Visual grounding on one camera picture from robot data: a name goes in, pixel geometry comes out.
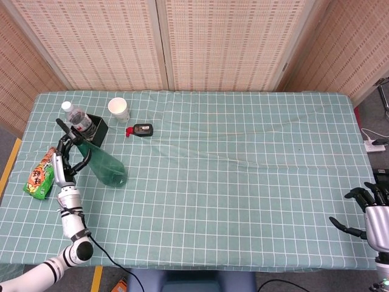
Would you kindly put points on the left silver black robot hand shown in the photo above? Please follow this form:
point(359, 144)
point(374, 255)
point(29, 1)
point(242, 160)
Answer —
point(60, 171)

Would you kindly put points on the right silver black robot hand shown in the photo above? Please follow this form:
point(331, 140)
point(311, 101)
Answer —
point(378, 225)

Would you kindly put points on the green spray bottle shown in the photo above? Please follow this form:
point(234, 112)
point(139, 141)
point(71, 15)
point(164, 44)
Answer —
point(109, 170)

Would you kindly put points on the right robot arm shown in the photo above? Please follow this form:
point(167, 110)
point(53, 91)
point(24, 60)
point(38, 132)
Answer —
point(383, 267)

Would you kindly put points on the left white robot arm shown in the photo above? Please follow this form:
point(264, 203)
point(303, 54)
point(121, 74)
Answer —
point(73, 222)

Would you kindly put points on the clear plastic water bottle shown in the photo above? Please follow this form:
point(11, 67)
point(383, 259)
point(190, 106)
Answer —
point(78, 118)

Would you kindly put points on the small black red-capped bottle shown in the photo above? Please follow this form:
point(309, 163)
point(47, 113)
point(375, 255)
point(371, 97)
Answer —
point(143, 130)

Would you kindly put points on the green orange snack bag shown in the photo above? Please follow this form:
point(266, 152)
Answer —
point(38, 179)

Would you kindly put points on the black device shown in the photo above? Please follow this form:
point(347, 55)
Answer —
point(382, 175)

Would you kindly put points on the yellow floor tape strip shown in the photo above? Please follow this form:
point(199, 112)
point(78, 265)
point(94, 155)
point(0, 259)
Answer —
point(96, 280)
point(10, 161)

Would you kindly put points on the black square box holder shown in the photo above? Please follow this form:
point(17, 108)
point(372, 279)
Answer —
point(102, 129)

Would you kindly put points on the white power strip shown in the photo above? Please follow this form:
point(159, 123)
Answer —
point(372, 147)

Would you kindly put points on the white paper cup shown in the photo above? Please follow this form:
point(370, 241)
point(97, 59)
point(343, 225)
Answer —
point(120, 109)

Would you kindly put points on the bamboo folding screen panel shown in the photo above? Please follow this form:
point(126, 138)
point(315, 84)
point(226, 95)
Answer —
point(100, 45)
point(18, 76)
point(349, 54)
point(231, 45)

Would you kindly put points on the orange box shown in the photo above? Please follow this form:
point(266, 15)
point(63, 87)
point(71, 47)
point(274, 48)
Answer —
point(120, 286)

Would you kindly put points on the metal chair leg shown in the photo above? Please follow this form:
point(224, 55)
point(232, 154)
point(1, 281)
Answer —
point(383, 94)

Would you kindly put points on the green checked tablecloth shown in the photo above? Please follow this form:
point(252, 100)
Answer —
point(228, 182)

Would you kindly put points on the blue padded seat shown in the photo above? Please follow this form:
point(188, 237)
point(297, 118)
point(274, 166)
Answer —
point(191, 281)

